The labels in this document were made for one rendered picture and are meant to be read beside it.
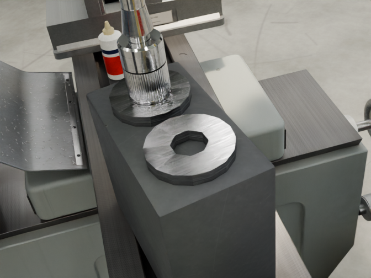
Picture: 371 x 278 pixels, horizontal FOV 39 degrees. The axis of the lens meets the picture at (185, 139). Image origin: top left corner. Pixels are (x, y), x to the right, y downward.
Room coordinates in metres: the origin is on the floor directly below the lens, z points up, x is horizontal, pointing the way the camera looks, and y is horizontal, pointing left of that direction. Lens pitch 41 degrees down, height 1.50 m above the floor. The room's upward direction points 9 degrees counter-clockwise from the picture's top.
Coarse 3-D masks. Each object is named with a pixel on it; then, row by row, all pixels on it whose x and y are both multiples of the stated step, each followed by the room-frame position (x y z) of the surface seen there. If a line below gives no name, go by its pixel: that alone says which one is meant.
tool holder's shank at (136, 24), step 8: (120, 0) 0.47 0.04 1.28; (128, 0) 0.46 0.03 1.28; (136, 0) 0.46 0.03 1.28; (144, 0) 0.47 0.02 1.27; (128, 8) 0.46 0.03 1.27; (136, 8) 0.46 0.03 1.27; (144, 8) 0.47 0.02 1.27; (128, 16) 0.46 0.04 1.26; (136, 16) 0.46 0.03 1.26; (144, 16) 0.47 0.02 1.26; (128, 24) 0.46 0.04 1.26; (136, 24) 0.46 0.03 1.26; (144, 24) 0.46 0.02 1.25; (152, 24) 0.48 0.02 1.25; (128, 32) 0.46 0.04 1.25; (136, 32) 0.46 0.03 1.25; (144, 32) 0.46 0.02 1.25; (136, 40) 0.46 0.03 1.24; (144, 40) 0.47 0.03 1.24
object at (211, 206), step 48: (96, 96) 0.50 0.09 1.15; (192, 96) 0.47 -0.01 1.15; (144, 144) 0.39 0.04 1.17; (192, 144) 0.39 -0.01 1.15; (240, 144) 0.38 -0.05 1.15; (144, 192) 0.34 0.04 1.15; (192, 192) 0.33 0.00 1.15; (240, 192) 0.33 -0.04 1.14; (144, 240) 0.39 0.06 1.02; (192, 240) 0.31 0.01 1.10; (240, 240) 0.33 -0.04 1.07
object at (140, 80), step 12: (120, 60) 0.47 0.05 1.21; (132, 60) 0.45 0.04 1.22; (144, 60) 0.45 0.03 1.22; (156, 60) 0.46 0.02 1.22; (132, 72) 0.46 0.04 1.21; (144, 72) 0.45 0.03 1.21; (156, 72) 0.46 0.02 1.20; (132, 84) 0.46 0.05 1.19; (144, 84) 0.45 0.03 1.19; (156, 84) 0.45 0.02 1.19; (168, 84) 0.47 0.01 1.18; (132, 96) 0.46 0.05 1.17; (144, 96) 0.45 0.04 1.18; (156, 96) 0.45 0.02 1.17
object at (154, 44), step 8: (152, 32) 0.48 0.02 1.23; (160, 32) 0.48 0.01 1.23; (120, 40) 0.48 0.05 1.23; (128, 40) 0.47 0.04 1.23; (152, 40) 0.47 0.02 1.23; (160, 40) 0.47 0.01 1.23; (120, 48) 0.46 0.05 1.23; (128, 48) 0.46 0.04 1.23; (136, 48) 0.46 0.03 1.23; (144, 48) 0.45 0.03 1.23; (152, 48) 0.46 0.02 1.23; (160, 48) 0.46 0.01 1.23; (128, 56) 0.46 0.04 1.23; (136, 56) 0.45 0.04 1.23; (144, 56) 0.45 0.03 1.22
